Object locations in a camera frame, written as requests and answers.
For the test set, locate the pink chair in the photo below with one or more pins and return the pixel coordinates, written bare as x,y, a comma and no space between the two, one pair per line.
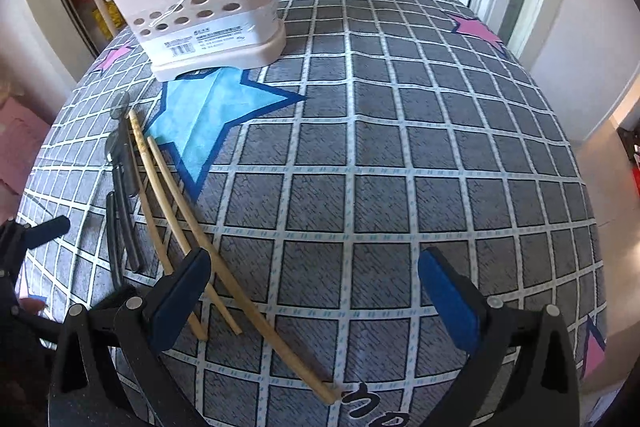
20,132

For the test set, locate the grey checked star tablecloth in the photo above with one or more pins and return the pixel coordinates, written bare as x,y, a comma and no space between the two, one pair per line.
400,157

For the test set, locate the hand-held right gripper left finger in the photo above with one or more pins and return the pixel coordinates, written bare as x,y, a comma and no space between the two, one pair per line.
182,307

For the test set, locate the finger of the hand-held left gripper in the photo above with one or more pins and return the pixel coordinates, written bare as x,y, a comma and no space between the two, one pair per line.
47,227

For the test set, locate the beige plastic utensil holder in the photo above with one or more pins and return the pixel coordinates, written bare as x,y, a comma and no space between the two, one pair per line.
210,32

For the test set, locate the yellow packaged goods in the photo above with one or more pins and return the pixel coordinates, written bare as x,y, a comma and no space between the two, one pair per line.
107,17

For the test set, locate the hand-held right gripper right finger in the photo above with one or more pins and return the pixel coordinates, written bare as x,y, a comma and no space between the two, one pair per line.
445,307

